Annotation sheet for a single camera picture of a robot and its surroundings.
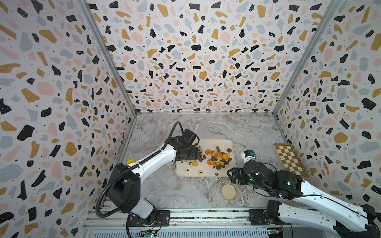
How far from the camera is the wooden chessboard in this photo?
0.90 metres

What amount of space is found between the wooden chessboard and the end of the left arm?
57 centimetres

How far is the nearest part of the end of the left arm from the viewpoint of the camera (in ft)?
1.98
